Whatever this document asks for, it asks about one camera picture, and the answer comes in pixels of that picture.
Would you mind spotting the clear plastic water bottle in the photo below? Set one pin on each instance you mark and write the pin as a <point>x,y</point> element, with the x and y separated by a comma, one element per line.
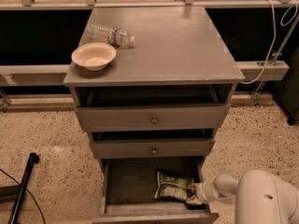
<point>112,35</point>

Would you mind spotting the black stand leg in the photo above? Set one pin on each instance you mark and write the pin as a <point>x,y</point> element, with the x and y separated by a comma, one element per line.
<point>15,193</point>

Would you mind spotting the grey top drawer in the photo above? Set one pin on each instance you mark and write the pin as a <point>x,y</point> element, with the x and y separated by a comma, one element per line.
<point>150,118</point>

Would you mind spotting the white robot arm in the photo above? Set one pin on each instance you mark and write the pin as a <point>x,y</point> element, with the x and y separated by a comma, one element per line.
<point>259,197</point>

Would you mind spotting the grey middle drawer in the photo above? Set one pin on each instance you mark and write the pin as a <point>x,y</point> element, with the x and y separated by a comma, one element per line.
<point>152,148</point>

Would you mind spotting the grey open bottom drawer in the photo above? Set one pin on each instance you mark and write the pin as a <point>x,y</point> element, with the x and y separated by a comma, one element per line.
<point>128,195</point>

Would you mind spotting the white paper bowl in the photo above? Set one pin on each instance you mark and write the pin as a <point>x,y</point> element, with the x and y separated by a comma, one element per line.
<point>93,56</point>

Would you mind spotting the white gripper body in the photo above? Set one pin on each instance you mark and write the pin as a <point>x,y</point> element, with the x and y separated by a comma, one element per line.
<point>203,192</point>

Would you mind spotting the green jalapeno chip bag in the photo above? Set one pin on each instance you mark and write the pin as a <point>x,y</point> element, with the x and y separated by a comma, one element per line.
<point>171,186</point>

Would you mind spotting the grey wooden drawer cabinet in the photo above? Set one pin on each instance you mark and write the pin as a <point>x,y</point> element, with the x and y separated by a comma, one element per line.
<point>179,58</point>

